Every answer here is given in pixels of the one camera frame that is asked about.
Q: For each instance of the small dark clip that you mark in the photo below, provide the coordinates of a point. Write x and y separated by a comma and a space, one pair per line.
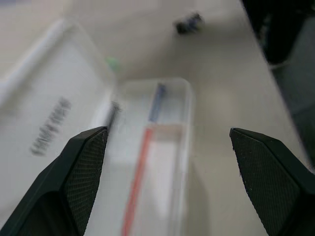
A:
188, 23

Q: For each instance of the dark furniture beside table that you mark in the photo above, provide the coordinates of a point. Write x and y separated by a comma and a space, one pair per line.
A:
290, 37

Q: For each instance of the translucent white pencil case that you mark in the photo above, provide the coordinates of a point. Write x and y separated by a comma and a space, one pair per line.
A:
61, 81

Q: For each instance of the red marker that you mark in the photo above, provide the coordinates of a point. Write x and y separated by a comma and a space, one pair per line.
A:
139, 167

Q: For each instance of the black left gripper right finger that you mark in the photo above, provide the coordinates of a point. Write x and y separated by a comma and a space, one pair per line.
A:
275, 186

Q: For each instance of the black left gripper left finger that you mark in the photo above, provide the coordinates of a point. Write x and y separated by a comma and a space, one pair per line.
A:
61, 186

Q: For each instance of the black marker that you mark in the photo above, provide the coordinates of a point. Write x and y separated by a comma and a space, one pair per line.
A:
113, 113

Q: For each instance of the blue marker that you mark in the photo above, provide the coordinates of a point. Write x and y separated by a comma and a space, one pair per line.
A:
157, 103

